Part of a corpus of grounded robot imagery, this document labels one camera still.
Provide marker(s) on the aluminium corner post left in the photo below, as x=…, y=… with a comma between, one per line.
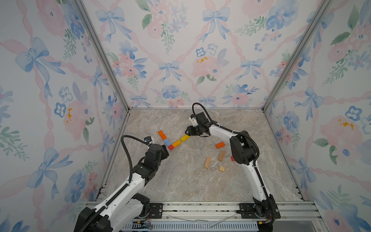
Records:
x=86, y=21

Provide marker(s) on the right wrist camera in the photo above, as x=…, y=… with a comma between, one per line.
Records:
x=193, y=120

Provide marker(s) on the aluminium corner post right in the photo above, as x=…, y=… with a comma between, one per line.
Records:
x=309, y=32

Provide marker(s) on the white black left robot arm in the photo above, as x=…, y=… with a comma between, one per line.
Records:
x=125, y=203

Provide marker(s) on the short yellow block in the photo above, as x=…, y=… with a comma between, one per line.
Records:
x=177, y=143

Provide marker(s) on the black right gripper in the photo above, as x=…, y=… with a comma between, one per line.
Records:
x=190, y=131

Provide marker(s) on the long natural wood block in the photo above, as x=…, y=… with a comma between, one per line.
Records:
x=207, y=162

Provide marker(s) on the light blue block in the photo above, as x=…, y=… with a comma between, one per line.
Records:
x=167, y=142

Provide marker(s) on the orange rectangular block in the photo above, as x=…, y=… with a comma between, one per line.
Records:
x=220, y=145

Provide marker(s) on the small orange block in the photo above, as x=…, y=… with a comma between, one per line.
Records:
x=162, y=135

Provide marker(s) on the aluminium corner post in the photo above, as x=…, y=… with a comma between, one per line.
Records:
x=309, y=32
x=86, y=21

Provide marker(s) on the long yellow block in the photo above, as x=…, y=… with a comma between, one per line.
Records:
x=184, y=138

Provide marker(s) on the tilted natural wood block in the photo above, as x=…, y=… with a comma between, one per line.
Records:
x=222, y=156

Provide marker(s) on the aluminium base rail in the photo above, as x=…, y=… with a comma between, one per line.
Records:
x=229, y=217

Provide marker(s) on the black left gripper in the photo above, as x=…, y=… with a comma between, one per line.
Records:
x=164, y=152

